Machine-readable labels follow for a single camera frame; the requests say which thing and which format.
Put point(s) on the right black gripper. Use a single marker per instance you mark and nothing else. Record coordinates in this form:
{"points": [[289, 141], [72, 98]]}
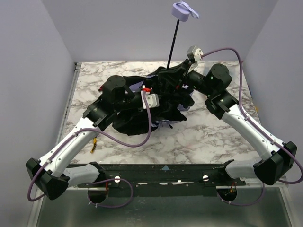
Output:
{"points": [[185, 71]]}

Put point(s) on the lavender umbrella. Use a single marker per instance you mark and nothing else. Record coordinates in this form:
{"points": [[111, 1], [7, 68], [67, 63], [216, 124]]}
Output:
{"points": [[172, 103]]}

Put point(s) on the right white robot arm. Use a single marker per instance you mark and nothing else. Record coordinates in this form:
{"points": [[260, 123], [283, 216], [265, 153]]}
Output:
{"points": [[275, 156]]}

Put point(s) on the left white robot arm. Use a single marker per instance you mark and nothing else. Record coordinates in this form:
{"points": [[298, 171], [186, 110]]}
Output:
{"points": [[50, 175]]}

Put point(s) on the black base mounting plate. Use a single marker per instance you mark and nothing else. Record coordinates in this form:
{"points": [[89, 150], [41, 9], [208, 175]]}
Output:
{"points": [[162, 180]]}

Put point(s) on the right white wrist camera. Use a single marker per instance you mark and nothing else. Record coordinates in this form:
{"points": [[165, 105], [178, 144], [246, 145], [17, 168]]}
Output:
{"points": [[195, 56]]}

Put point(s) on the yellow handled pliers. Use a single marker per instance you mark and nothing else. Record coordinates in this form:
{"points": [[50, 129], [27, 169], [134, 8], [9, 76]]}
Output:
{"points": [[94, 145]]}

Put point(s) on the aluminium extrusion frame rail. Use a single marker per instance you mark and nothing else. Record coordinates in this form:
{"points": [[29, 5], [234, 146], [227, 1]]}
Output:
{"points": [[257, 183]]}

